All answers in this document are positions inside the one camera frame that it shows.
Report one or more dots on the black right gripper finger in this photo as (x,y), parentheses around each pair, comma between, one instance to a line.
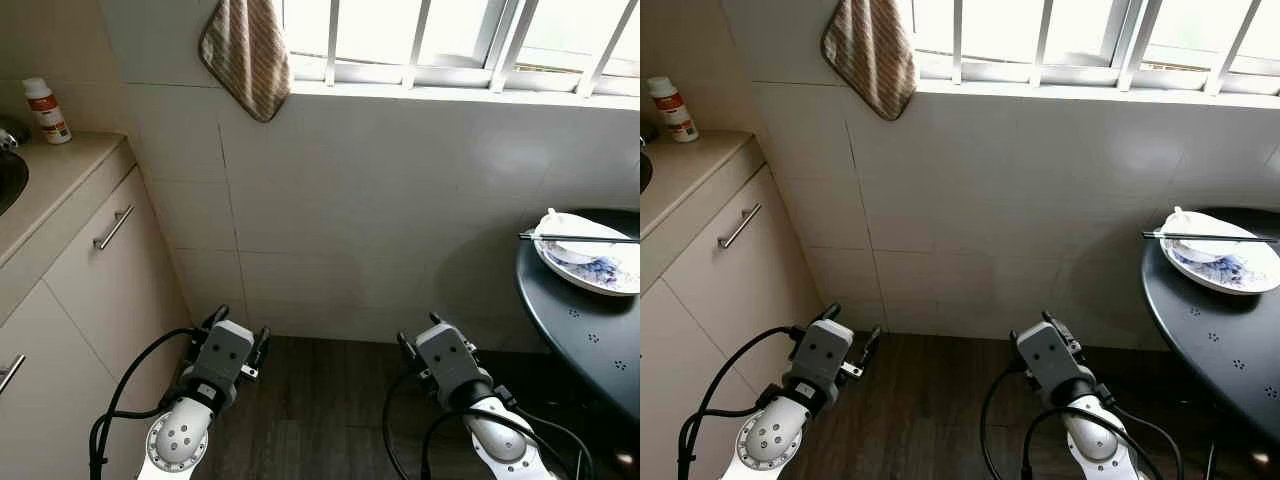
(1020,350)
(437,321)
(1049,319)
(409,353)

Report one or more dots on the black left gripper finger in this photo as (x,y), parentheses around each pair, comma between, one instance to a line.
(263,345)
(831,313)
(217,317)
(872,346)

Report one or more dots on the white plate blue print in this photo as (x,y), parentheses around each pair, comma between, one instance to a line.
(590,270)
(1220,270)

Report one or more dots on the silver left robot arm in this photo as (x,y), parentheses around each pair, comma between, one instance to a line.
(775,440)
(175,440)

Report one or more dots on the beige kitchen cabinet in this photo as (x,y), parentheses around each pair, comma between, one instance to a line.
(70,300)
(700,300)

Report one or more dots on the black round table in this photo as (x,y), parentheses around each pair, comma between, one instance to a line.
(1220,350)
(590,340)

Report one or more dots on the white ceramic spoon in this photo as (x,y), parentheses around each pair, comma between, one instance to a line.
(1181,218)
(551,219)

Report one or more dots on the black chopstick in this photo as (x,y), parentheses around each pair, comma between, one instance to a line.
(1210,235)
(1210,239)
(580,240)
(580,236)

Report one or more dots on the white barred window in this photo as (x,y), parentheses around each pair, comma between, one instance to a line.
(1080,75)
(450,75)

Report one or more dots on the white bottle orange label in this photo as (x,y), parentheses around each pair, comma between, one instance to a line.
(672,110)
(47,115)

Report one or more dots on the brown striped dish cloth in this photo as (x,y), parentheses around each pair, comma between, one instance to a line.
(870,50)
(250,50)

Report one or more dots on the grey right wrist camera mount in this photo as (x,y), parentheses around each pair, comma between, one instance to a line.
(445,355)
(1050,355)

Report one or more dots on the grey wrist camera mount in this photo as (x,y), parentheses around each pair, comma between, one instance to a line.
(1050,355)
(222,350)
(825,350)
(445,355)

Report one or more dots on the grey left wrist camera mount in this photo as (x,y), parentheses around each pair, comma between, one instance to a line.
(825,350)
(222,350)

